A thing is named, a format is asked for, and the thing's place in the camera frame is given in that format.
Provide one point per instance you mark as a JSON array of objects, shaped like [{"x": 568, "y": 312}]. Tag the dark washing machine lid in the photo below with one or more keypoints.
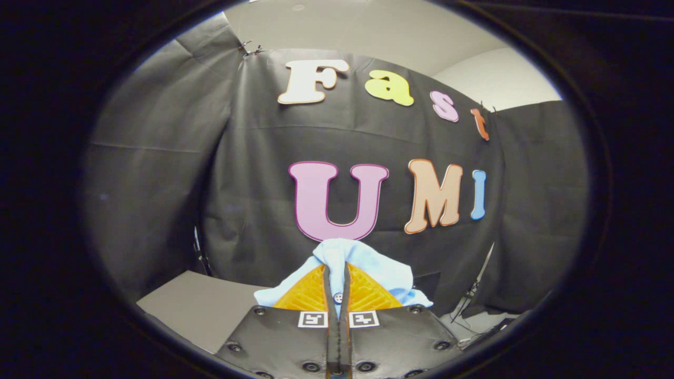
[{"x": 427, "y": 284}]

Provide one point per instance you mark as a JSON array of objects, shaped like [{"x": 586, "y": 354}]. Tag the grey and beige cabinet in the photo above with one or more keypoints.
[{"x": 200, "y": 310}]

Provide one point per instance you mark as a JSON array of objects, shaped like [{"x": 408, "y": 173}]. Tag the light blue garment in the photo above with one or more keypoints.
[{"x": 379, "y": 268}]

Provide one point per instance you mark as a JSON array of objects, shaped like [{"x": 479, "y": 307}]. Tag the black backdrop cloth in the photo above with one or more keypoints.
[{"x": 253, "y": 173}]

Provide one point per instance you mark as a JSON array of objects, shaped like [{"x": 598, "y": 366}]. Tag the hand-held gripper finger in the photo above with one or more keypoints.
[
  {"x": 333, "y": 342},
  {"x": 345, "y": 342}
]

